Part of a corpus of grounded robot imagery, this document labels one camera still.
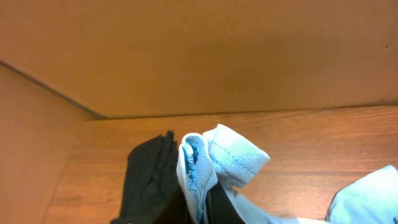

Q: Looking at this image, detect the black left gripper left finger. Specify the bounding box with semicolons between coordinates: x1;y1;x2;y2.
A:
155;187;192;224

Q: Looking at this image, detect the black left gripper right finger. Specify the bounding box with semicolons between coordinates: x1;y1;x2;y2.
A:
206;182;244;224

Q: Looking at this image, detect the light blue t-shirt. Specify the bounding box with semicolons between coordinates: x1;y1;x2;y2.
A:
177;124;397;223

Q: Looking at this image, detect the black garment with logo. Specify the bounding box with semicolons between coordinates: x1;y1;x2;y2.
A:
110;131;180;224

